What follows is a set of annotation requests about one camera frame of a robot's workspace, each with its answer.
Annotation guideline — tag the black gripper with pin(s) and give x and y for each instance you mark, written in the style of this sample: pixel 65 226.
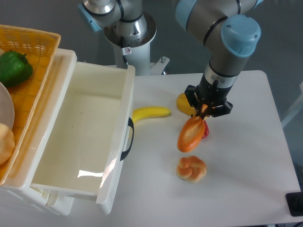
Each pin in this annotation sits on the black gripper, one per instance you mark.
pixel 209 98

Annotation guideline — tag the long orange bread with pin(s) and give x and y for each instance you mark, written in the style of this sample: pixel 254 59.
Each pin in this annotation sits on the long orange bread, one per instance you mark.
pixel 191 134

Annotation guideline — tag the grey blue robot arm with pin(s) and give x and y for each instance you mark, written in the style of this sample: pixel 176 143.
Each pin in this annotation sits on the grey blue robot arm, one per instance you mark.
pixel 219 25

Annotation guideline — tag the knotted round bread roll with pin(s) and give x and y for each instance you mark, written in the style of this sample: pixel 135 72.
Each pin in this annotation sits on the knotted round bread roll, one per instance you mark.
pixel 191 169

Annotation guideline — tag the white open upper drawer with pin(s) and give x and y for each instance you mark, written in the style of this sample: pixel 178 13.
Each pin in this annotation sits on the white open upper drawer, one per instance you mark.
pixel 82 156

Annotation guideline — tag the round bread in basket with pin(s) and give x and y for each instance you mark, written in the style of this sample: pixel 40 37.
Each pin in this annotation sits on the round bread in basket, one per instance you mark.
pixel 7 143

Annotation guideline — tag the white drawer cabinet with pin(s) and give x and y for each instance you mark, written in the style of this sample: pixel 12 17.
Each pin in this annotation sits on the white drawer cabinet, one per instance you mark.
pixel 16 187

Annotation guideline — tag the red bell pepper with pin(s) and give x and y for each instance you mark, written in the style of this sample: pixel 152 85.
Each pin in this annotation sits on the red bell pepper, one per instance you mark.
pixel 206 132

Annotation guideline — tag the yellow bell pepper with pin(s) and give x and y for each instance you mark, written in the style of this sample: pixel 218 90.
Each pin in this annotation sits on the yellow bell pepper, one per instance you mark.
pixel 183 104

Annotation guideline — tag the yellow banana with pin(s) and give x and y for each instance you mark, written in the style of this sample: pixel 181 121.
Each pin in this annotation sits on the yellow banana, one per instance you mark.
pixel 150 112

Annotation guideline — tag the black device at edge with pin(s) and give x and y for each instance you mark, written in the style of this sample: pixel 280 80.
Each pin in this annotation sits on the black device at edge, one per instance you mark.
pixel 295 203

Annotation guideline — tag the yellow woven basket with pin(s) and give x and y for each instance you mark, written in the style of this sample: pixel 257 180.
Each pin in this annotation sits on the yellow woven basket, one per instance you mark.
pixel 40 48

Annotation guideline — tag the green bell pepper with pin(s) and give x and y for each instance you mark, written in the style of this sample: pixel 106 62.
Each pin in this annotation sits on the green bell pepper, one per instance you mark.
pixel 14 68

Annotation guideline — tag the white plate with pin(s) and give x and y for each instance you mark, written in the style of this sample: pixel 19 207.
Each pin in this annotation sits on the white plate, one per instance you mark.
pixel 7 111

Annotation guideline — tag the black drawer handle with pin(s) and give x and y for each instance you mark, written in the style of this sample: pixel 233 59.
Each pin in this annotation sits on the black drawer handle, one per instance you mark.
pixel 128 139

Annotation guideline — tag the white frame at right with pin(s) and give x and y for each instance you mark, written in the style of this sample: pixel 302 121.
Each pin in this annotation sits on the white frame at right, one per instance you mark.
pixel 294 109

